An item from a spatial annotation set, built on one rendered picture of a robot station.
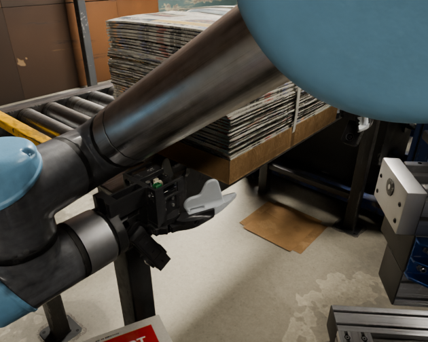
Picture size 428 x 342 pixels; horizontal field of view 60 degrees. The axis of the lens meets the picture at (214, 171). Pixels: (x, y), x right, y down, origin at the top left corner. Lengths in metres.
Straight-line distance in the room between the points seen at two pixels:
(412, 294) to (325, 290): 0.75
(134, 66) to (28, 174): 0.34
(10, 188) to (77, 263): 0.13
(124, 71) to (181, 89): 0.37
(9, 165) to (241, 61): 0.22
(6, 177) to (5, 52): 3.52
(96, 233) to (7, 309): 0.12
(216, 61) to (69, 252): 0.27
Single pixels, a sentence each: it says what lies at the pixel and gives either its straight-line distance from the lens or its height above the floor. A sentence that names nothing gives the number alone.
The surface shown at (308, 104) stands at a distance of 0.73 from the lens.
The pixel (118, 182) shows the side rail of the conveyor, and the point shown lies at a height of 0.80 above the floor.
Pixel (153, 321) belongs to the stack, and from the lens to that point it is 0.37.
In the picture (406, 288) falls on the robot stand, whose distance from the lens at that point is 0.86.
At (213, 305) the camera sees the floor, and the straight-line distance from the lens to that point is 1.48.
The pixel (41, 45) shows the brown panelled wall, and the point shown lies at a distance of 4.00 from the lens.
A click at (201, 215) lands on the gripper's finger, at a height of 0.79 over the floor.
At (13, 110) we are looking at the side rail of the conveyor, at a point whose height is 0.80.
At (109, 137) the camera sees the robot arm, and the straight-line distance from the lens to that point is 0.41.
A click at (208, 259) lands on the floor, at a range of 1.65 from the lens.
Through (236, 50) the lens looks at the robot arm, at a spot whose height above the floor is 1.05.
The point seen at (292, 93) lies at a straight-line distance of 0.67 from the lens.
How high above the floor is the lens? 1.11
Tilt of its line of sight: 29 degrees down
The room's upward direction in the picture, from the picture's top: straight up
